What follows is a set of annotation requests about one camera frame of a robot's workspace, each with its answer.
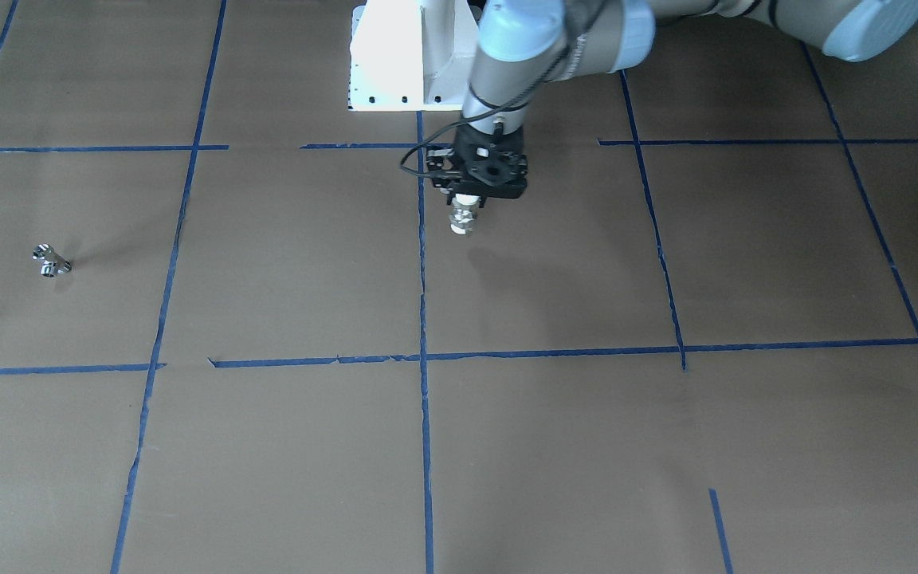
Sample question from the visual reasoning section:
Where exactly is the small metal valve handle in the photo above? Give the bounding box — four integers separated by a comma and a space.
32, 243, 73, 277

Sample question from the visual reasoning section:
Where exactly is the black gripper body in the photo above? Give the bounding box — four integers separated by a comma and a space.
426, 126, 528, 201

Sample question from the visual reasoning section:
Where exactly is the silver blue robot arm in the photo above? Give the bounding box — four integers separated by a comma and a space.
410, 1, 918, 201

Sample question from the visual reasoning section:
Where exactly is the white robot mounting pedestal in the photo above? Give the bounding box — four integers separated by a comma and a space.
347, 1, 481, 112

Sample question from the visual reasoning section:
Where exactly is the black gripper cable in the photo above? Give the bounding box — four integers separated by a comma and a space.
399, 48, 571, 179

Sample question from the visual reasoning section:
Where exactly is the brown paper table cover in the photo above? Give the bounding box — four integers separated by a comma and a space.
0, 1, 918, 573

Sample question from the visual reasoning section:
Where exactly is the metal valve with white ends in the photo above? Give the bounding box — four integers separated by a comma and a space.
449, 194, 482, 236

